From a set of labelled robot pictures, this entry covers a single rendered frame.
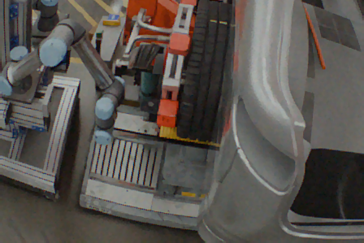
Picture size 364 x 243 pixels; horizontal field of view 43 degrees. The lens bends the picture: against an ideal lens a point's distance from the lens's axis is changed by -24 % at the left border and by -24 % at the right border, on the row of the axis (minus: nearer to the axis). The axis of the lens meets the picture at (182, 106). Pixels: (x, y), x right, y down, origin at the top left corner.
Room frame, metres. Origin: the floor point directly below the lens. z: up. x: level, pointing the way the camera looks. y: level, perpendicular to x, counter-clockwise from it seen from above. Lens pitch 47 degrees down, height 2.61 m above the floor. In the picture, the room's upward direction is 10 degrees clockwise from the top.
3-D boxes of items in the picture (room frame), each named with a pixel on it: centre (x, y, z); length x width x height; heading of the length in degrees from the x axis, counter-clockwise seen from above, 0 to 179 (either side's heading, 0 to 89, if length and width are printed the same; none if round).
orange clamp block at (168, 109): (1.62, 0.05, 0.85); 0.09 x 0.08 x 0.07; 0
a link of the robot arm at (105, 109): (1.48, 0.29, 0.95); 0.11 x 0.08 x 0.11; 173
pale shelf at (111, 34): (2.51, 0.52, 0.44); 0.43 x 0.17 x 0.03; 0
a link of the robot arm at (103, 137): (1.46, 0.29, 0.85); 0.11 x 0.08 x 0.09; 0
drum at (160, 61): (1.93, 0.13, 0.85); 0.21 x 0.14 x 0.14; 90
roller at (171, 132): (1.81, -0.04, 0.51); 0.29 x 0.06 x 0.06; 90
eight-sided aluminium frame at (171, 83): (1.93, 0.06, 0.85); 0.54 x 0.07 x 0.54; 0
